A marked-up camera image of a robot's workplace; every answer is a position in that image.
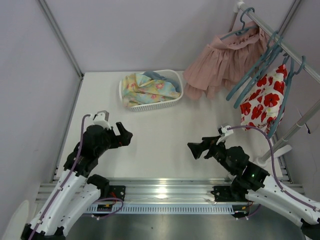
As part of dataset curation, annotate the white slotted cable duct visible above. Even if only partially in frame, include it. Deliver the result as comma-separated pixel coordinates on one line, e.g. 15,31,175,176
84,205,237,215

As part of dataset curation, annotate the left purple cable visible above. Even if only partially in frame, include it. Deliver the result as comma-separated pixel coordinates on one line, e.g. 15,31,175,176
26,114,95,240

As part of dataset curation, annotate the teal hanger with garment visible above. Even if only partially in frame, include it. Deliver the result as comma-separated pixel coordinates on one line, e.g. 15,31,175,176
267,53,306,139

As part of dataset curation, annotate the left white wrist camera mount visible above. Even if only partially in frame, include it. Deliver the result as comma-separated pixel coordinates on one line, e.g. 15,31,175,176
89,110,112,130

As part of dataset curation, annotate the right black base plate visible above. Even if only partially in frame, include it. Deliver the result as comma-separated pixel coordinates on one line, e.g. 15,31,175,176
210,185,259,203

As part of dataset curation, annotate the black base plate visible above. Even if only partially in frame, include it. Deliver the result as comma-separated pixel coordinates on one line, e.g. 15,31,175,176
210,185,259,203
107,185,126,200

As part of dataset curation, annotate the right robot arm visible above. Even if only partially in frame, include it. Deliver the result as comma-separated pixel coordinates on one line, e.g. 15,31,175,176
187,136,320,240

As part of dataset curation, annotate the white laundry basket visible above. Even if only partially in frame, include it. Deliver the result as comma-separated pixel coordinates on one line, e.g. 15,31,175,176
119,69,184,112

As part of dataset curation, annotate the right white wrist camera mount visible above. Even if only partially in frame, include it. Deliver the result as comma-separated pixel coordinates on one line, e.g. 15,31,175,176
216,125,234,145

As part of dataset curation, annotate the pink skirt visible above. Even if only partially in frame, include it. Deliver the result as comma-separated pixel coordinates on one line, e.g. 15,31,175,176
183,21,269,100

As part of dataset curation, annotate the aluminium mounting rail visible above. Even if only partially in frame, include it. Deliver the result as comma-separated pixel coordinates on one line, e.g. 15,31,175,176
34,177,306,206

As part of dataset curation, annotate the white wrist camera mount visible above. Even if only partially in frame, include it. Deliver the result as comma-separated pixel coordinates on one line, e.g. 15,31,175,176
89,110,112,130
216,125,234,145

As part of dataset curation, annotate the red poppy floral garment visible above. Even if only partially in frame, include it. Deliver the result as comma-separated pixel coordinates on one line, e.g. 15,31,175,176
239,64,288,138

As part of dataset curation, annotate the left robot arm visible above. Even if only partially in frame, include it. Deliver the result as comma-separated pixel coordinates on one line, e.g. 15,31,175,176
20,122,133,240

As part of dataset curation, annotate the yellow floral garment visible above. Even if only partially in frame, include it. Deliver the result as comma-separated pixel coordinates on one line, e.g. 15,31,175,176
120,73,182,107

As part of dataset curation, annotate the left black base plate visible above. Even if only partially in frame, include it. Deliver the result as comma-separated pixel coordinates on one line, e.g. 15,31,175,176
107,185,126,200

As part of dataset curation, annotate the silver clothes rack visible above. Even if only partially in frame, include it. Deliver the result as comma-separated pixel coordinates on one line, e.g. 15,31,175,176
233,0,320,166

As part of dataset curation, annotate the blue garment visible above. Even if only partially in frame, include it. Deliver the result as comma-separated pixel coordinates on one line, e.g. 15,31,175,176
143,71,181,93

